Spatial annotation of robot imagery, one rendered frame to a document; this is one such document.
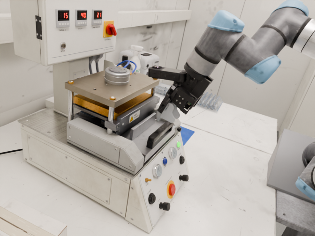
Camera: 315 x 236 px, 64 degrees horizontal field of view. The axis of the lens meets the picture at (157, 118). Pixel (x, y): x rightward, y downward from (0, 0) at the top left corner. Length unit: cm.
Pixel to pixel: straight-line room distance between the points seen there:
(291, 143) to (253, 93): 204
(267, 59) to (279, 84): 256
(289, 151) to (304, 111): 165
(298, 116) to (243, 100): 71
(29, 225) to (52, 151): 26
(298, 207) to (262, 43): 70
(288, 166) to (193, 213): 48
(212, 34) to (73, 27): 41
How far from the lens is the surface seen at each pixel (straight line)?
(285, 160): 119
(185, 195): 96
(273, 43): 65
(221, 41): 63
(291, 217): 109
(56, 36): 79
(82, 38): 86
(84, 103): 81
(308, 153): 118
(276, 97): 322
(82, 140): 78
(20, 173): 102
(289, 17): 70
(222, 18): 63
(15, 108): 134
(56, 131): 88
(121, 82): 79
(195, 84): 69
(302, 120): 287
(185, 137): 129
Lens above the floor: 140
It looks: 27 degrees down
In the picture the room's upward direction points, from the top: 10 degrees clockwise
